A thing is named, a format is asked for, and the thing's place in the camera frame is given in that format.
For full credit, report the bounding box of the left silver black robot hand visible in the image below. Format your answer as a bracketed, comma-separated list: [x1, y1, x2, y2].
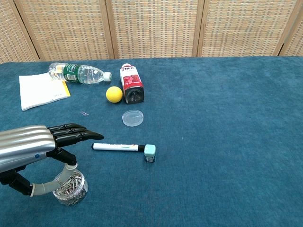
[0, 122, 105, 197]

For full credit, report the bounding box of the clear jar of paperclips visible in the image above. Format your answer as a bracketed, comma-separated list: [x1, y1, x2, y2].
[52, 169, 89, 206]

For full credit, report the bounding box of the white notebook yellow edge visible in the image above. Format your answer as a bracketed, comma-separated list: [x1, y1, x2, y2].
[18, 72, 71, 112]

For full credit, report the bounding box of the white black whiteboard marker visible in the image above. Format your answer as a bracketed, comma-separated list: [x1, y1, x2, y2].
[91, 142, 147, 152]

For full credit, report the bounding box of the clear water bottle green label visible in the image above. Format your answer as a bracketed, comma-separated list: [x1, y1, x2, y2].
[48, 62, 112, 85]

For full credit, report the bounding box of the yellow foam ball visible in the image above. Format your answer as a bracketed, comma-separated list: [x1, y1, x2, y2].
[106, 86, 124, 104]

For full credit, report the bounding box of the clear round plastic lid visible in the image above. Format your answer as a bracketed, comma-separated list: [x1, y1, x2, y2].
[122, 109, 144, 127]

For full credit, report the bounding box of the light blue eraser cube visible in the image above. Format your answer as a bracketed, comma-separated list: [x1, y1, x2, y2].
[143, 144, 157, 163]

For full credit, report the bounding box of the red NFC juice bottle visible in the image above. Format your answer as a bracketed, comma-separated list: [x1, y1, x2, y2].
[119, 63, 145, 105]

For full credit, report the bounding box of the woven wooden folding screen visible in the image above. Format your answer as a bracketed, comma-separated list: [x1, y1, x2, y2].
[0, 0, 303, 64]

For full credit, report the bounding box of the teal blue table cloth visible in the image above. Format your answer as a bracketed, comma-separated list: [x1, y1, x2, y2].
[0, 56, 303, 227]

